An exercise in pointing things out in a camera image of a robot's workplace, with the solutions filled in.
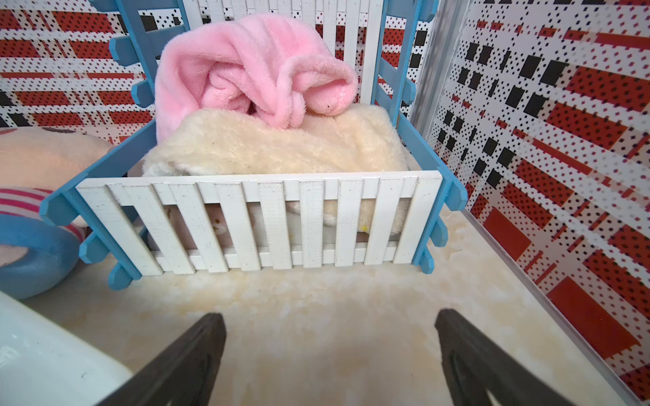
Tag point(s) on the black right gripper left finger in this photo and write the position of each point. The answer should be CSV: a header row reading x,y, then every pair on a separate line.
x,y
183,374

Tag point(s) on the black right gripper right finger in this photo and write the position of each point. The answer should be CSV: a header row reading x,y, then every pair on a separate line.
x,y
477,370

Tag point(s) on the white plastic storage box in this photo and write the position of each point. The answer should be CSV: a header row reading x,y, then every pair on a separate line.
x,y
44,364

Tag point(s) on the plush doll pink head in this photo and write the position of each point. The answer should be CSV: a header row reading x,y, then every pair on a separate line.
x,y
35,162

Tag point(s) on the blue white toy crib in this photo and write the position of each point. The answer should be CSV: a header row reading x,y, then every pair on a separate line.
x,y
183,225

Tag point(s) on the cream fluffy blanket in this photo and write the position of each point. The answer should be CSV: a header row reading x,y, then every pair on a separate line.
x,y
223,142

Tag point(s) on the pink fleece blanket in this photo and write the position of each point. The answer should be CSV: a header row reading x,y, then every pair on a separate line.
x,y
271,66

